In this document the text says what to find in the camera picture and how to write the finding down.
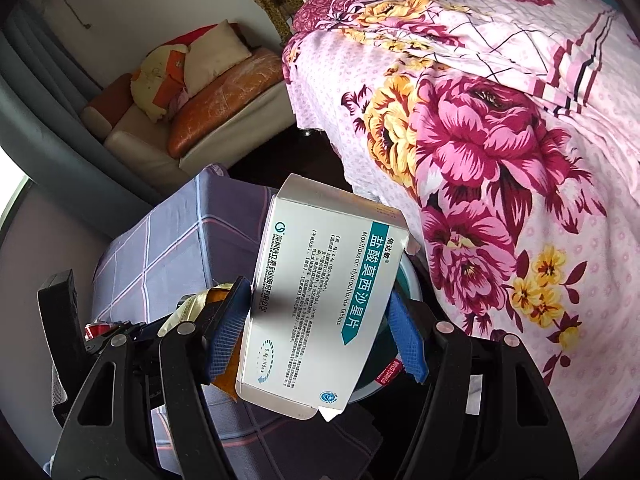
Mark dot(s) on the white teal medicine box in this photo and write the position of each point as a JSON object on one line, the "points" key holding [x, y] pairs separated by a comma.
{"points": [[320, 300]]}

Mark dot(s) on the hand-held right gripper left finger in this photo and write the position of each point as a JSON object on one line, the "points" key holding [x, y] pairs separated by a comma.
{"points": [[227, 330]]}

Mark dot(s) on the grey plaid cloth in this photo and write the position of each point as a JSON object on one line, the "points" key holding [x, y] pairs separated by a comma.
{"points": [[165, 240]]}

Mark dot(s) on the yellow orange patterned pillow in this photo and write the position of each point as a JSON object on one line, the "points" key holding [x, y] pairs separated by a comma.
{"points": [[155, 80]]}

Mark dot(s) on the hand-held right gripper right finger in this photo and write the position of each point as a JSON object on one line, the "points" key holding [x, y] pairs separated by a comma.
{"points": [[407, 340]]}

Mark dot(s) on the cream sofa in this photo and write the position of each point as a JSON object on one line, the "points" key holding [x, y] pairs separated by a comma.
{"points": [[145, 145]]}

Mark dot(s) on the large orange leather cushion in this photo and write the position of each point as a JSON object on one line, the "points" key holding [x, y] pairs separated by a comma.
{"points": [[225, 100]]}

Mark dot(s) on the red wrapper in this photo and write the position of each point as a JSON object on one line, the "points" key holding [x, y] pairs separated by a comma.
{"points": [[97, 332]]}

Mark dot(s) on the teal plastic bin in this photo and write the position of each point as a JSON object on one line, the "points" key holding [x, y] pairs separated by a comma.
{"points": [[380, 350]]}

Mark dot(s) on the gold foil wrapper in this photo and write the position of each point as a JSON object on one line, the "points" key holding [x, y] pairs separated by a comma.
{"points": [[192, 302]]}

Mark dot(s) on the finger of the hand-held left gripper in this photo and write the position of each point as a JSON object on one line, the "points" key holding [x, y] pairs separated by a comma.
{"points": [[145, 330]]}

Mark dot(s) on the orange packet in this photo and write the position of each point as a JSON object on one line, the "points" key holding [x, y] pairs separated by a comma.
{"points": [[226, 385]]}

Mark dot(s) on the pink floral blanket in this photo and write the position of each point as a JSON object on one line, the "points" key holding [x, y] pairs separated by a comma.
{"points": [[490, 160]]}

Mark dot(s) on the beige pillow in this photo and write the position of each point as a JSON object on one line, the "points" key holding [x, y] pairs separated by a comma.
{"points": [[215, 60]]}

